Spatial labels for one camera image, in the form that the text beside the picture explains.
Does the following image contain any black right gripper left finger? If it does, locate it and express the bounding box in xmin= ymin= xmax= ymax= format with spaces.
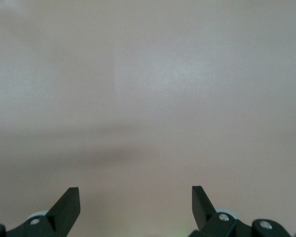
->
xmin=0 ymin=187 xmax=81 ymax=237

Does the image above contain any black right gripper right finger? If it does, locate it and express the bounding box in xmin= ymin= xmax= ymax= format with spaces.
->
xmin=188 ymin=185 xmax=294 ymax=237

